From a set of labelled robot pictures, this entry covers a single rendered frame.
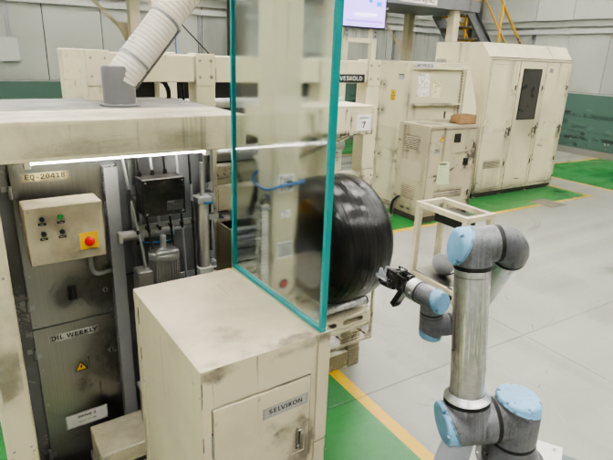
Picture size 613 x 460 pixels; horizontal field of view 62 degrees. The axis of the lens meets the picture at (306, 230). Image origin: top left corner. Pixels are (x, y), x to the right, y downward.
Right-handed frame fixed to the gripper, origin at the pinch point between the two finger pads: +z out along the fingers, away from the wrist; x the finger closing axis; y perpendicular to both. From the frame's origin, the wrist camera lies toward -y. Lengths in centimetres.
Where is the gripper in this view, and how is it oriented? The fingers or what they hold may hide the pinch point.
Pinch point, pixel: (378, 275)
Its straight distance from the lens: 227.0
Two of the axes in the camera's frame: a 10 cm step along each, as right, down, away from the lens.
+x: -8.3, 1.5, -5.4
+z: -5.6, -2.7, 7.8
